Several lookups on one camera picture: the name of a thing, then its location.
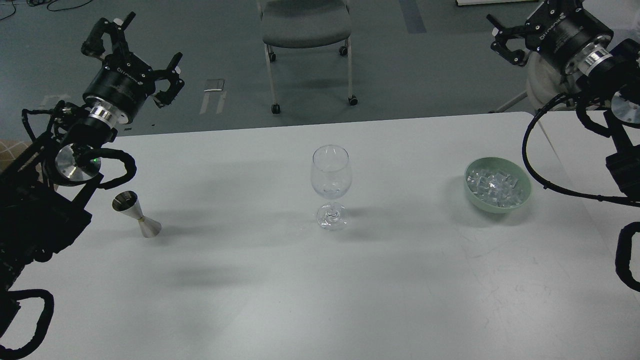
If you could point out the green bowl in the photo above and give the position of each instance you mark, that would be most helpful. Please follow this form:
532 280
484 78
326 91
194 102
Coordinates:
503 164

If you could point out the clear wine glass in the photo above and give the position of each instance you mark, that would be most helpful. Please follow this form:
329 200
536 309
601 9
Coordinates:
331 178

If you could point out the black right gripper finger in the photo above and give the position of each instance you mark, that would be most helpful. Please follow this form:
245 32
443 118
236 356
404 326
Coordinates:
502 35

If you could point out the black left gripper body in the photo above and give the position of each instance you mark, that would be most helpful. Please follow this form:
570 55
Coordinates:
124 84

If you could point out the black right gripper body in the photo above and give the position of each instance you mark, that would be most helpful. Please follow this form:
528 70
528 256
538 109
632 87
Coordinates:
562 28

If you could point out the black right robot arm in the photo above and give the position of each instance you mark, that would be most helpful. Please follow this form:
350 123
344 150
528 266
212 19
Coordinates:
606 101

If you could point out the grey office chair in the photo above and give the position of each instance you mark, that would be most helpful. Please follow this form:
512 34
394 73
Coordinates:
305 24

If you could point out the steel double jigger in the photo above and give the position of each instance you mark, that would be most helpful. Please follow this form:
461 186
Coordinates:
127 203

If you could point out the clear ice cubes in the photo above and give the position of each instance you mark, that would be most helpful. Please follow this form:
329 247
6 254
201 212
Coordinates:
495 187

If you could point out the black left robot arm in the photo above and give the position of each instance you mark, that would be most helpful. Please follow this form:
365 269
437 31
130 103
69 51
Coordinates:
45 190

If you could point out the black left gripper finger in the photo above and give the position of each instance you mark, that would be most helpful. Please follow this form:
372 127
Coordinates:
163 98
94 45

